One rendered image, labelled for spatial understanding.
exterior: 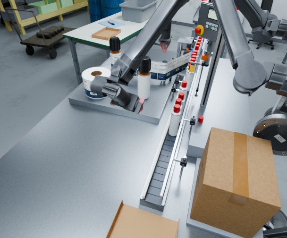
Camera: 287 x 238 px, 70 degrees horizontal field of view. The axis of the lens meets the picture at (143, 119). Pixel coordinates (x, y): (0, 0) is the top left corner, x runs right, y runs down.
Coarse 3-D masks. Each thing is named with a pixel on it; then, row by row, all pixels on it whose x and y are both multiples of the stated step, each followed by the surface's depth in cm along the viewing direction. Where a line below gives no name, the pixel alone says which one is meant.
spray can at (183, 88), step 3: (183, 81) 125; (186, 81) 125; (183, 84) 125; (186, 84) 125; (180, 87) 127; (183, 87) 126; (186, 87) 127; (180, 90) 128; (183, 90) 126; (186, 90) 127; (186, 93) 130
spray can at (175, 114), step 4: (176, 104) 107; (176, 108) 106; (172, 112) 109; (176, 112) 107; (180, 112) 109; (172, 116) 109; (176, 116) 108; (172, 120) 111; (176, 120) 110; (172, 124) 112; (176, 124) 112; (172, 128) 114; (176, 128) 114; (172, 132) 116; (176, 132) 116
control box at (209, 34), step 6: (204, 6) 116; (210, 6) 113; (204, 12) 118; (198, 18) 122; (204, 18) 119; (198, 24) 124; (204, 24) 120; (204, 30) 122; (210, 30) 119; (204, 36) 124; (210, 36) 121; (216, 36) 117
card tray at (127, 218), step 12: (120, 204) 89; (120, 216) 88; (132, 216) 88; (144, 216) 88; (156, 216) 88; (120, 228) 84; (132, 228) 84; (144, 228) 84; (156, 228) 84; (168, 228) 84
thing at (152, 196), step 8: (200, 56) 202; (192, 88) 157; (168, 136) 118; (176, 136) 118; (168, 144) 113; (160, 152) 109; (168, 152) 109; (160, 160) 105; (168, 160) 105; (160, 168) 101; (152, 176) 98; (160, 176) 98; (152, 184) 94; (160, 184) 95; (152, 192) 91; (144, 200) 89; (152, 200) 89; (160, 200) 89
